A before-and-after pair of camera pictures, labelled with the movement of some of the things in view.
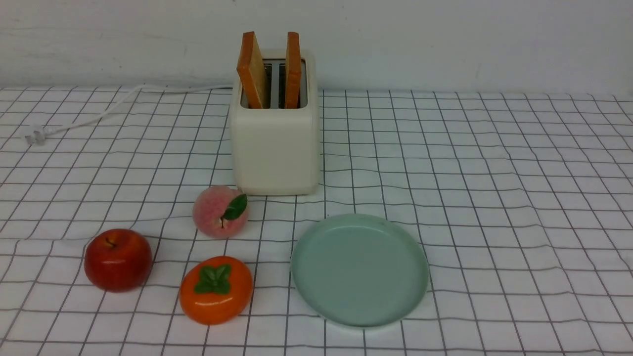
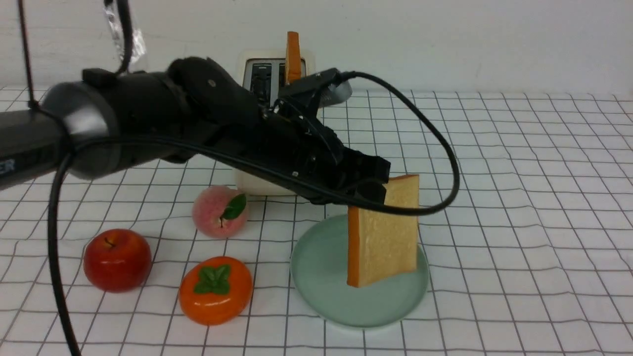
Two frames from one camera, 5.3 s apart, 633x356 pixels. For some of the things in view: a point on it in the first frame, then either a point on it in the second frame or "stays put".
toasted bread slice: [293, 71] stays put
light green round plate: [360, 270] stays put
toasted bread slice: [251, 71] to [382, 238]
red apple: [117, 260] stays put
